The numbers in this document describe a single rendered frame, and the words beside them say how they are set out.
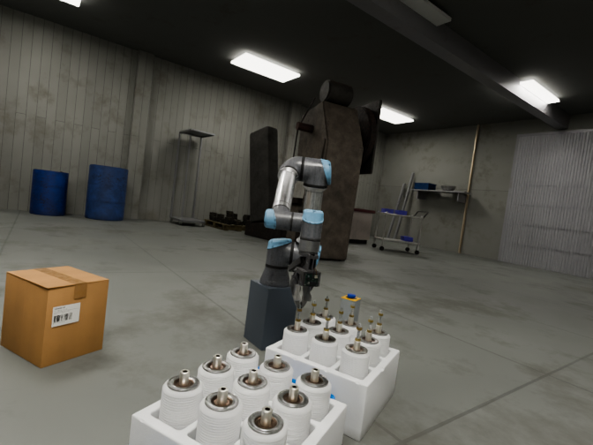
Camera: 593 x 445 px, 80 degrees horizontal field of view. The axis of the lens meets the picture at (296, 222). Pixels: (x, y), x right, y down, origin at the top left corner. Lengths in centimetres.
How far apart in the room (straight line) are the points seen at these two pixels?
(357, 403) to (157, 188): 724
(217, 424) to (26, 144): 727
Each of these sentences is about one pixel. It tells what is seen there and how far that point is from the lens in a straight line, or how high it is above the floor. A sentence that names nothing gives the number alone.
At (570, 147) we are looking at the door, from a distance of 951.
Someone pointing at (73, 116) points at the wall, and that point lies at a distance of 793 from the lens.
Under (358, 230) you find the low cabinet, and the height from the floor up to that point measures 31.
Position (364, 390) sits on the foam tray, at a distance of 124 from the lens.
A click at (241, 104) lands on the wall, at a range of 895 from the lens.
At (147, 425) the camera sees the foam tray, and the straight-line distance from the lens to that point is 98.
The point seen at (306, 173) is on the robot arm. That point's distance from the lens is 165.
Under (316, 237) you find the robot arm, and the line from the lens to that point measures 126.
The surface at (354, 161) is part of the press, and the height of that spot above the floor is 139.
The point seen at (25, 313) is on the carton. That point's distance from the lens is 173.
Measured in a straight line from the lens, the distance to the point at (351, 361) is 126.
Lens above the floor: 71
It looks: 3 degrees down
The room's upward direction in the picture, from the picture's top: 7 degrees clockwise
